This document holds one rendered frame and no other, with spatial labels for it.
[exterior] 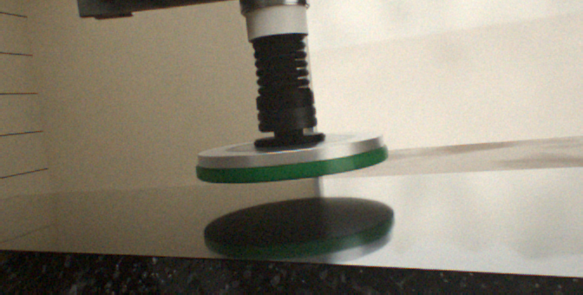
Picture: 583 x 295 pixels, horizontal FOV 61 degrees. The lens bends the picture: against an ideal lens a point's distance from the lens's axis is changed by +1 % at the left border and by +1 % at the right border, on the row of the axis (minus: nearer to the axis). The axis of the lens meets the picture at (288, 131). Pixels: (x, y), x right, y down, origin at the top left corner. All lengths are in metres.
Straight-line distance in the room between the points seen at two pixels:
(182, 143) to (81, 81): 1.61
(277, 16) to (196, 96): 5.40
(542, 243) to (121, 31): 6.29
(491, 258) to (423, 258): 0.04
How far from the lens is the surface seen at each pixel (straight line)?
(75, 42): 6.92
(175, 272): 0.37
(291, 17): 0.55
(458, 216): 0.41
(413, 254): 0.32
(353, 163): 0.48
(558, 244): 0.34
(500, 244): 0.34
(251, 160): 0.47
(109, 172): 6.69
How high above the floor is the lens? 0.97
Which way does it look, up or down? 3 degrees down
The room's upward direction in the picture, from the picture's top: 6 degrees counter-clockwise
